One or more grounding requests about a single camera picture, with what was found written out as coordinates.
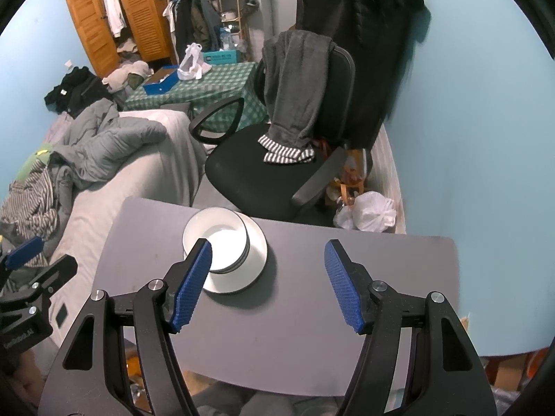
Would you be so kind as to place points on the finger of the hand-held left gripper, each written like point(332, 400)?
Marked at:
point(56, 275)
point(24, 252)

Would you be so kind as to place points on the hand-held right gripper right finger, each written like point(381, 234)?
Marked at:
point(344, 290)

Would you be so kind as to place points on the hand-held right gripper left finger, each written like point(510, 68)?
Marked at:
point(190, 294)

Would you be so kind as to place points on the white plate with dark rim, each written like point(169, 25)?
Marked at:
point(258, 251)
point(232, 293)
point(232, 290)

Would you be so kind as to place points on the striped cloth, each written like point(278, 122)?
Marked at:
point(26, 214)

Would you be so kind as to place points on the bed with grey sheet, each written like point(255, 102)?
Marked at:
point(95, 208)

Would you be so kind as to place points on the crumpled white plastic bag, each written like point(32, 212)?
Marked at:
point(368, 212)

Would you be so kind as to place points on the green pillow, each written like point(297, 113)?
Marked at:
point(32, 164)

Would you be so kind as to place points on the orange bag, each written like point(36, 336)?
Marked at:
point(351, 177)

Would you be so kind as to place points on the black office chair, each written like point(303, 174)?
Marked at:
point(260, 169)

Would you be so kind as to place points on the black clothes pile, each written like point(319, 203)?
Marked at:
point(76, 89)

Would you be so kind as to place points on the cardboard box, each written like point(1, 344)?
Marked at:
point(507, 368)

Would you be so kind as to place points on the beige clothes pile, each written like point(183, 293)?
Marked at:
point(128, 76)

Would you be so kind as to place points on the grey pants with striped cuffs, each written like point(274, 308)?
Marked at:
point(295, 86)

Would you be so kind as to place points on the blue flat box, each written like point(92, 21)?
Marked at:
point(160, 83)

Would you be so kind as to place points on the white hanging shirt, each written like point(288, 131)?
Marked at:
point(113, 8)

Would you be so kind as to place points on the black hanging coat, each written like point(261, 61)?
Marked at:
point(360, 30)

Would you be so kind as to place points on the orange wooden wardrobe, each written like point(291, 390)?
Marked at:
point(143, 8)

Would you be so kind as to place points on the dark hanging jackets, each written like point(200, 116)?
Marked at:
point(197, 21)

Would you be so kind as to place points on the white door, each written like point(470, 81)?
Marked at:
point(279, 0)

